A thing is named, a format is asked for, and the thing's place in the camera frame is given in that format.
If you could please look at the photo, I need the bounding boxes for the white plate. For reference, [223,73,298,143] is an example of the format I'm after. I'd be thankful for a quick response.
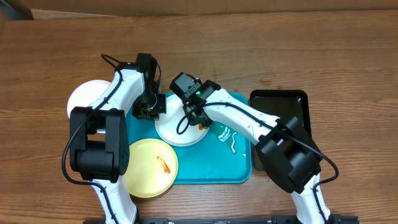
[155,94,208,147]
[67,80,111,117]

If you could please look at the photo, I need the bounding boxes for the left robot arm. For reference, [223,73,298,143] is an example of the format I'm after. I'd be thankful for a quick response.
[62,58,166,223]

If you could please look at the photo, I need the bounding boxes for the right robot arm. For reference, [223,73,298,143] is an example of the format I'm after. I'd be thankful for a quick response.
[171,78,339,223]

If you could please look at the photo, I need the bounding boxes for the teal plastic tray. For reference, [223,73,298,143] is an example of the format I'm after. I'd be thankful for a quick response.
[124,92,253,185]

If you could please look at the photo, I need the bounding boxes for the black water tray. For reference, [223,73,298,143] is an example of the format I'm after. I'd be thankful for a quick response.
[249,89,313,171]

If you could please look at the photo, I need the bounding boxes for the yellow plate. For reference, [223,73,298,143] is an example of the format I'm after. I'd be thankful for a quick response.
[123,138,179,198]

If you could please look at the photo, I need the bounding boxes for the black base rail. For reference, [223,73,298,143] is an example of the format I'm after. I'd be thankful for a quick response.
[83,215,360,224]

